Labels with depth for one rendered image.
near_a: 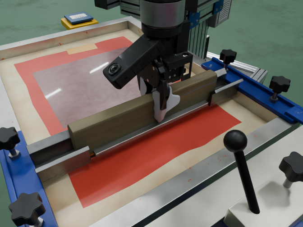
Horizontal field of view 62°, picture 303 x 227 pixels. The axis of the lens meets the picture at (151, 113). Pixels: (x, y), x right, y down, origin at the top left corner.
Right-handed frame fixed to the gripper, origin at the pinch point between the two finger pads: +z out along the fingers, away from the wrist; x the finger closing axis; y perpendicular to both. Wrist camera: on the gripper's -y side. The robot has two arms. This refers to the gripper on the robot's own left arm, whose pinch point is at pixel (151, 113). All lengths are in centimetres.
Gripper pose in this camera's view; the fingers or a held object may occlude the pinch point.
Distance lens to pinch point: 56.4
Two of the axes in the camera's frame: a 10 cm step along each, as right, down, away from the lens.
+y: 8.3, -3.6, 4.2
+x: -5.5, -5.4, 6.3
